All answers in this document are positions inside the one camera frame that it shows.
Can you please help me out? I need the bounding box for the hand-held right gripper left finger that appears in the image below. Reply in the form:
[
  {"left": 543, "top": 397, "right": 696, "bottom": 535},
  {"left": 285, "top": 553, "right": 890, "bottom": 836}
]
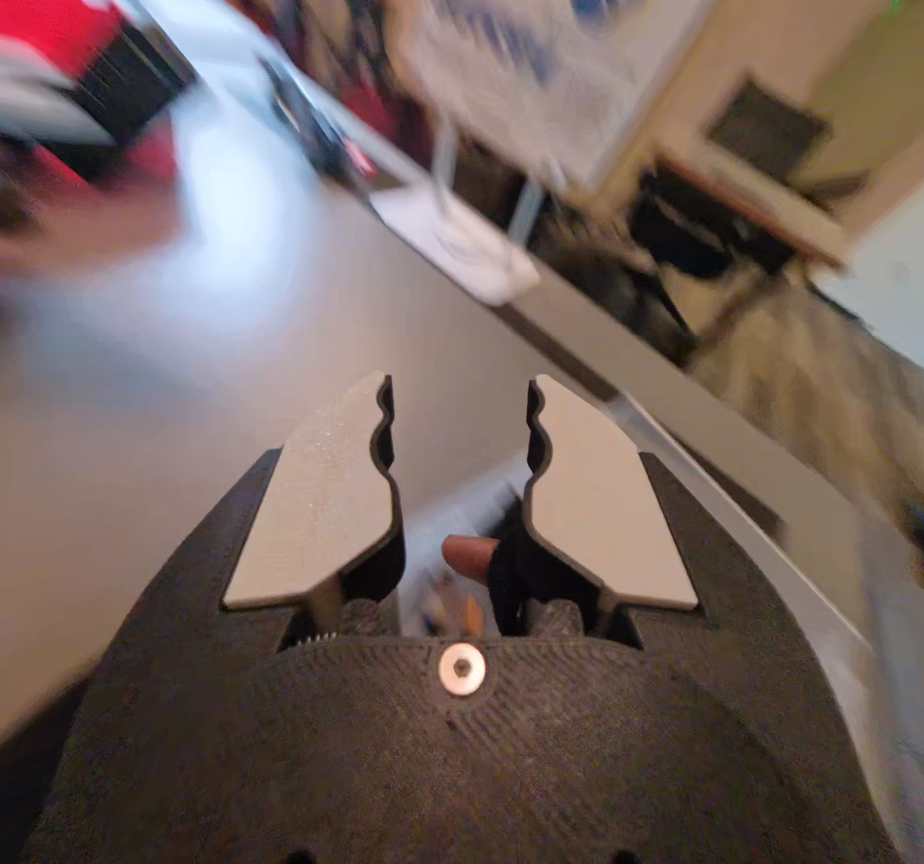
[{"left": 221, "top": 371, "right": 407, "bottom": 625}]

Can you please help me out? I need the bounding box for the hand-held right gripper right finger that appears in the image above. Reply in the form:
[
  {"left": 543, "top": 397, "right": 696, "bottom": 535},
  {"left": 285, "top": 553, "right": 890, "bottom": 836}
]
[{"left": 522, "top": 374, "right": 700, "bottom": 624}]

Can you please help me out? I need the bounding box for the red plastic bin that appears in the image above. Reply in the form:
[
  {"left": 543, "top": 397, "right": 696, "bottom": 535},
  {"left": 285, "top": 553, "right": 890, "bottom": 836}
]
[{"left": 0, "top": 0, "right": 181, "bottom": 190}]

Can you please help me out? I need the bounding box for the person's right hand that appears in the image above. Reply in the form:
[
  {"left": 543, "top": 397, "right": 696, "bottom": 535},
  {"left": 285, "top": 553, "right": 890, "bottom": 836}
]
[{"left": 441, "top": 535, "right": 502, "bottom": 585}]

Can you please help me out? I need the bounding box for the wooden office desk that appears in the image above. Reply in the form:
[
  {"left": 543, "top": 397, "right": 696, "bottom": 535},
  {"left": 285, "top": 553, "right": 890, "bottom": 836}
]
[{"left": 646, "top": 138, "right": 851, "bottom": 269}]

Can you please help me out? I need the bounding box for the instruction poster board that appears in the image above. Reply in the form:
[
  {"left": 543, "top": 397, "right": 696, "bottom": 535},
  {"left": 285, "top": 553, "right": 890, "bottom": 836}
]
[{"left": 400, "top": 0, "right": 755, "bottom": 190}]

